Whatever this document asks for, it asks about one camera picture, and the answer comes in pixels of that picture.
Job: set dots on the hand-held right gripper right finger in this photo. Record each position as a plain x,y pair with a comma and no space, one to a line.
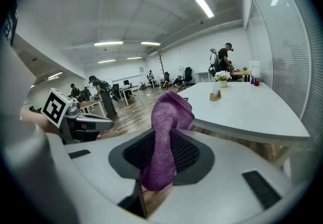
189,157

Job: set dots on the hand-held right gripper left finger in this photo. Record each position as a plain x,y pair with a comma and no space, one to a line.
131,155

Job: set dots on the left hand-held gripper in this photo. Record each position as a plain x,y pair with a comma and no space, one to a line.
54,108

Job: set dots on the purple cleaning cloth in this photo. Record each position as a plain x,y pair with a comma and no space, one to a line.
164,122

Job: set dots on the person's left forearm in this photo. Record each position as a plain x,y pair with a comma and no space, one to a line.
35,119

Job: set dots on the person's left hand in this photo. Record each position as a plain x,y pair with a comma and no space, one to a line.
101,135

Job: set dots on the wooden desk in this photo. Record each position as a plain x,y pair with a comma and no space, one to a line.
90,103
239,73

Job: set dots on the white desk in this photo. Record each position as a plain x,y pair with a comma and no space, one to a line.
128,89

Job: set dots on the wooden card holder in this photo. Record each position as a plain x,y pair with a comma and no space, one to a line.
215,97

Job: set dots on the ceiling light panel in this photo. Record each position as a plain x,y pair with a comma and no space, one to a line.
150,43
133,58
108,43
204,6
106,61

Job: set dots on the white table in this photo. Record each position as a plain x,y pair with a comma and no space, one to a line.
247,112

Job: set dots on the pink flowers in pot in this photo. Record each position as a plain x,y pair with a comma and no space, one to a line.
223,83

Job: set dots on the black office chair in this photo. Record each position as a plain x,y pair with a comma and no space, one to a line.
188,74

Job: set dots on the person's black printed shirt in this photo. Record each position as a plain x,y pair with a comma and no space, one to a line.
10,26

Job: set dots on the wooden coat rack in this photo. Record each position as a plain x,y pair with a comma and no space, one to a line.
161,66

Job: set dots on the red cup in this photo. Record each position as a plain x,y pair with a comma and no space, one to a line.
257,82

